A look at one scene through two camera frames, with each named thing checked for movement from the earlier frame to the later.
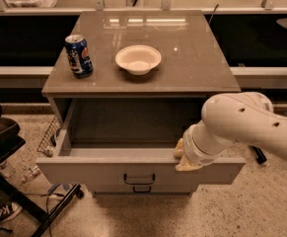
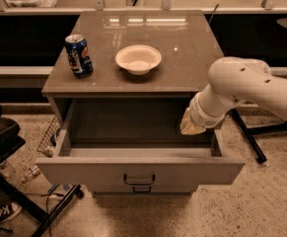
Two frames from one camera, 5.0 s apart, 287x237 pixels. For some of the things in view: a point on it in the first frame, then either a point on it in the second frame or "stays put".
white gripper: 191,150 to 198,115
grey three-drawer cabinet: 124,86 stays put
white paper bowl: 138,59 stays put
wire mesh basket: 46,146 stays put
